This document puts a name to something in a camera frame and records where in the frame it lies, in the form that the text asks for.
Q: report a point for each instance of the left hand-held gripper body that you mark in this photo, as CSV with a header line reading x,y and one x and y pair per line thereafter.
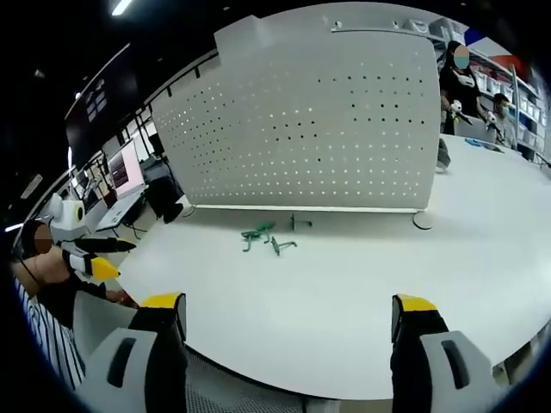
x,y
69,221

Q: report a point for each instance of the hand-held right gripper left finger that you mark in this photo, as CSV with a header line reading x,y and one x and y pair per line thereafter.
x,y
165,365

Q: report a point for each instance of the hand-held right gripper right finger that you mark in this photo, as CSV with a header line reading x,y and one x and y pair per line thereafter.
x,y
413,365

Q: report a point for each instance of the blue flat object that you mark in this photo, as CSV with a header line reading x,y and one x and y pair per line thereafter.
x,y
482,144

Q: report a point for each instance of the black office chair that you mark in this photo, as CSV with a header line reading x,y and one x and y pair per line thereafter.
x,y
165,198

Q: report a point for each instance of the dark hook assembly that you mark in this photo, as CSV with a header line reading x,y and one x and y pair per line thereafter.
x,y
293,223

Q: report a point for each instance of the person's head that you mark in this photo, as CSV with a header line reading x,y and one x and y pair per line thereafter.
x,y
28,241

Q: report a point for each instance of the person's striped shirt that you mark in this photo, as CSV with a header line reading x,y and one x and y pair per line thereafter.
x,y
56,348

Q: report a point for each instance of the computer monitor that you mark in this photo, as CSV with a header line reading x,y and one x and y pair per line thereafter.
x,y
127,170

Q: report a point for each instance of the white side desk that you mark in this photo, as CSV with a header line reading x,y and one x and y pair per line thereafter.
x,y
120,211

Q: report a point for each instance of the ceiling light strip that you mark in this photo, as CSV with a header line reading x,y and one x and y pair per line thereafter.
x,y
122,7

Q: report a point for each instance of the large dark wall screen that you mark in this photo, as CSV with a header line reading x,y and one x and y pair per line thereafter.
x,y
101,107

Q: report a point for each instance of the shelf with white bins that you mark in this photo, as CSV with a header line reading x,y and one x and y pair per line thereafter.
x,y
516,94

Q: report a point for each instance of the white perforated mounting plate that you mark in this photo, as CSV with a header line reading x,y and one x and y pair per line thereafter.
x,y
301,129

